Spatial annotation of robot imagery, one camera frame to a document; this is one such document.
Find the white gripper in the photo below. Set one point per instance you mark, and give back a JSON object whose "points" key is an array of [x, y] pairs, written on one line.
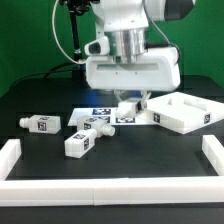
{"points": [[155, 70]]}

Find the white square table top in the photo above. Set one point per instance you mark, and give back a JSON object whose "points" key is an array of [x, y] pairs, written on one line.
{"points": [[183, 113]]}

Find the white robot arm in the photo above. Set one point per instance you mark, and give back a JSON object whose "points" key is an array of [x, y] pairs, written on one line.
{"points": [[121, 59]]}

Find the white marker sheet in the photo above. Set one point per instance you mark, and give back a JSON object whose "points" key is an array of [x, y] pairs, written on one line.
{"points": [[108, 114]]}

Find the white U-shaped fence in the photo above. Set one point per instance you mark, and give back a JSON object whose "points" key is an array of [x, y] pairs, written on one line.
{"points": [[121, 191]]}

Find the black camera stand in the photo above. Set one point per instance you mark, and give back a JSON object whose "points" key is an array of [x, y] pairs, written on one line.
{"points": [[76, 8]]}

